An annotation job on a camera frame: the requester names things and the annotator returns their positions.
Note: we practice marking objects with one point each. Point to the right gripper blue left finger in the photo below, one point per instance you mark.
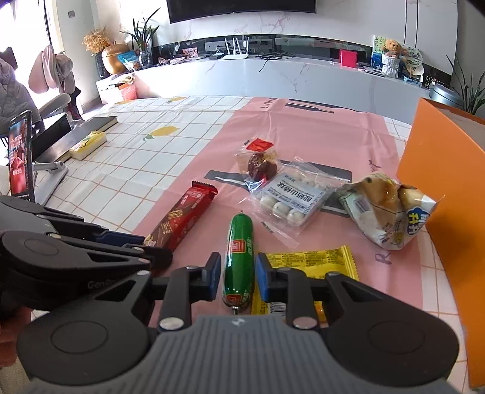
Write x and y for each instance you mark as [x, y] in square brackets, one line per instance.
[184, 287]

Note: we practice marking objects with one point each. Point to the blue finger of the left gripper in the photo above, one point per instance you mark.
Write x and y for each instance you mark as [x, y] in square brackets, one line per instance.
[119, 238]

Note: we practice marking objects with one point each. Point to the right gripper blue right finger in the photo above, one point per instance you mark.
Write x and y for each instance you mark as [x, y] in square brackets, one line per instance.
[288, 286]

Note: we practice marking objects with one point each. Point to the yellow snack packet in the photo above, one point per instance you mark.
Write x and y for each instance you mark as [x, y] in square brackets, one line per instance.
[316, 264]

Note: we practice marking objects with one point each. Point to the green sausage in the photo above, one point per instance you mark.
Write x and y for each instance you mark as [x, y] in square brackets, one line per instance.
[239, 271]

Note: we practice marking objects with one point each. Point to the red chocolate bar wrapper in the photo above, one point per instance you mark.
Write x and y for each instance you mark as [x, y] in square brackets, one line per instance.
[180, 219]

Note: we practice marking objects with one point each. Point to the yogurt ball clear packet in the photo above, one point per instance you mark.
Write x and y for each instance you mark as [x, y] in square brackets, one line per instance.
[286, 204]

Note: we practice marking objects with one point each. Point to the fries snack bag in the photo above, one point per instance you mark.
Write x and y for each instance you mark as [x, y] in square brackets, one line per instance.
[387, 212]

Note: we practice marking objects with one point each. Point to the red date candy packet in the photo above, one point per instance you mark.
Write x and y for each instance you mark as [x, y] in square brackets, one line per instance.
[257, 160]

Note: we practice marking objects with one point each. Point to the phone on stand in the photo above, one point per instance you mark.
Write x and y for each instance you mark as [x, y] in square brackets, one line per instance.
[30, 180]

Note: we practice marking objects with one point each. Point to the yellow tissue pack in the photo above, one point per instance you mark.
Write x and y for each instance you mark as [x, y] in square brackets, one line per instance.
[88, 145]

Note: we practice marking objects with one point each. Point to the pink bottle print mat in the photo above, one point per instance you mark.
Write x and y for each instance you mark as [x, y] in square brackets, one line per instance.
[288, 180]

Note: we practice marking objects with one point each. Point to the pink white storage box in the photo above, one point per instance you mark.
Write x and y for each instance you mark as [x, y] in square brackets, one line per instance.
[117, 88]

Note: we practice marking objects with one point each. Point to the grey office chair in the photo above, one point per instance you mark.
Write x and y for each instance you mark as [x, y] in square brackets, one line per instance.
[51, 70]

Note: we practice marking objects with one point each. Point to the gold vase dried flowers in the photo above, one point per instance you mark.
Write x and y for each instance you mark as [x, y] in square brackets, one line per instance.
[105, 52]

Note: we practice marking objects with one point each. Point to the orange white storage box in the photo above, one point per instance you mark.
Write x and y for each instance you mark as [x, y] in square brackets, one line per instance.
[444, 158]

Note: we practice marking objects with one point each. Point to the small plant glass vase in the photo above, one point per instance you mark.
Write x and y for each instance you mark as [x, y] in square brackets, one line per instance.
[142, 35]

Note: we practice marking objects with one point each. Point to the white marble tv cabinet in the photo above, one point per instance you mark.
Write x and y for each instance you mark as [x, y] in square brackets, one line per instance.
[304, 79]

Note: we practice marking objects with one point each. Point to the white wifi router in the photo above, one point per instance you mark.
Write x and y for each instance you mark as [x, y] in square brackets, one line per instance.
[237, 50]

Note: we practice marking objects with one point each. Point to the red small box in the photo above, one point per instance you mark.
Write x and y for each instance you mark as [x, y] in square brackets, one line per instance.
[348, 58]

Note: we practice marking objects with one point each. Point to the black television screen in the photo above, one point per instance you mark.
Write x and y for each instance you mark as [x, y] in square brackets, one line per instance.
[184, 10]

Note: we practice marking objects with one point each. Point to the silver trash can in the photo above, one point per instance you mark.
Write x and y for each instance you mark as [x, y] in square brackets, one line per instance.
[445, 95]

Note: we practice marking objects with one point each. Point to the teddy bear bouquet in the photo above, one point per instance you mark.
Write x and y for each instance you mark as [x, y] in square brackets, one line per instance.
[390, 58]

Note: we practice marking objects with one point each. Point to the potted green plant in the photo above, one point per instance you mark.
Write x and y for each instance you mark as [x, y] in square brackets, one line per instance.
[471, 91]

